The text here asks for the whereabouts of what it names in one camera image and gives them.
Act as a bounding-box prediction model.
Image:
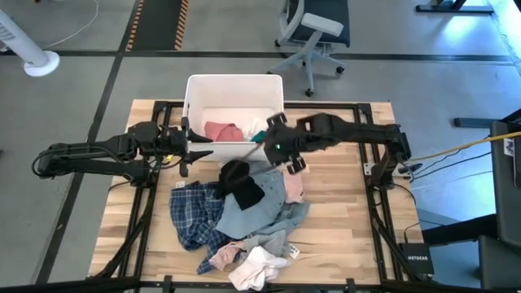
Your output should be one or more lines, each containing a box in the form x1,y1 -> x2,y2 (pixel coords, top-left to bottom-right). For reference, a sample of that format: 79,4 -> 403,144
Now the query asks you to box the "salmon red garment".
203,120 -> 246,142

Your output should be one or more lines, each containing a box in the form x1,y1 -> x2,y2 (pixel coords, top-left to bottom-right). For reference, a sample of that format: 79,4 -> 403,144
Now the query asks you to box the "black desk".
421,108 -> 521,291

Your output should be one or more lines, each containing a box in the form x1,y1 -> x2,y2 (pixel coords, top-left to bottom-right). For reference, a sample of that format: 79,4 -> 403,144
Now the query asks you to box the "blue plaid shirt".
169,181 -> 245,276

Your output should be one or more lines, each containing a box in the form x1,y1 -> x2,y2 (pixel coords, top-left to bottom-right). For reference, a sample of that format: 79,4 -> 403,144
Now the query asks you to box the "white and black office chair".
266,0 -> 352,98

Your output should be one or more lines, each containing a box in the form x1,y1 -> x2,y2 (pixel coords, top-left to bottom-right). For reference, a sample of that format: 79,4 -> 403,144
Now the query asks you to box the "black Netgear router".
397,242 -> 436,276

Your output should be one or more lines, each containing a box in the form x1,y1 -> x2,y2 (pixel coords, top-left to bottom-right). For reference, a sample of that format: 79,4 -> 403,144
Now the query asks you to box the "white plastic laundry basket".
182,73 -> 285,163

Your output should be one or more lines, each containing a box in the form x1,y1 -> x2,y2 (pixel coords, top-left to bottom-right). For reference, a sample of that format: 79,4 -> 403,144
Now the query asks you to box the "black desk foot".
415,0 -> 495,14
453,116 -> 496,129

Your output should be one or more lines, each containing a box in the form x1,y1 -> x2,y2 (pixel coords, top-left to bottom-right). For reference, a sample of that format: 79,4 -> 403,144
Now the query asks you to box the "black yellow-striped floor mat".
125,0 -> 190,52

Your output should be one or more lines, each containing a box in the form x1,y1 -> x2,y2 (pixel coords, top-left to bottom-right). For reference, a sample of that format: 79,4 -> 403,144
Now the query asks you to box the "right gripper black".
263,112 -> 310,175

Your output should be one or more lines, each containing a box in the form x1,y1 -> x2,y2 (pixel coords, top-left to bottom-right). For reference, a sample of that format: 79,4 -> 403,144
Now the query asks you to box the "white floor cable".
43,0 -> 100,50

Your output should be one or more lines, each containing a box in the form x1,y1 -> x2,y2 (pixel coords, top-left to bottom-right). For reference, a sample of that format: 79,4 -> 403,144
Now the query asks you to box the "blue-grey polo shirt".
214,160 -> 311,241

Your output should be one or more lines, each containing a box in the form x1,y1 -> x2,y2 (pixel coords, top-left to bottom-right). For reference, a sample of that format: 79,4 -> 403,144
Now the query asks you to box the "light pink garment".
281,168 -> 306,204
208,240 -> 249,272

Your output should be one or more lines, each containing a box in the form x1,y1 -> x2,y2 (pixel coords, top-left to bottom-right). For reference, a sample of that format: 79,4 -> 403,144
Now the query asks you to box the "black metal table frame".
87,100 -> 427,293

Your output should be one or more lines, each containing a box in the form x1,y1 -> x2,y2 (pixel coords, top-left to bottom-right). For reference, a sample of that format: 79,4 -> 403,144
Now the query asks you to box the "thin black cable loop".
242,145 -> 266,160

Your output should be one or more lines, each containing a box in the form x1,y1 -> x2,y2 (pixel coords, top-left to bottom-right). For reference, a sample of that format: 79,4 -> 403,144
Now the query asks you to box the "black garment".
213,159 -> 266,212

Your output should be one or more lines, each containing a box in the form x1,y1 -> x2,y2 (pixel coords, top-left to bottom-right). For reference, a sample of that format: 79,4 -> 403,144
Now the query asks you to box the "white garment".
227,245 -> 291,292
242,116 -> 269,142

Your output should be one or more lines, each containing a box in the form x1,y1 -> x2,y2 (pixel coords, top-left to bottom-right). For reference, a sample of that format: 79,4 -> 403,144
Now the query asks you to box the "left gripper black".
156,116 -> 214,178

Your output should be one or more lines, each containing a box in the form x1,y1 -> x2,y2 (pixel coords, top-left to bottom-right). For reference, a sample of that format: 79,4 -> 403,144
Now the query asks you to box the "yellow power cable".
405,130 -> 521,163

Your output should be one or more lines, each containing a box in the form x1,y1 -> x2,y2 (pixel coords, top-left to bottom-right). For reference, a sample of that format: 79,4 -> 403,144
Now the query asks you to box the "grey garment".
243,230 -> 292,260

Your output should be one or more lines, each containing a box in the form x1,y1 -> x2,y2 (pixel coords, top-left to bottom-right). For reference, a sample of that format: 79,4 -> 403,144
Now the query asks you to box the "white tower fan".
0,7 -> 61,77

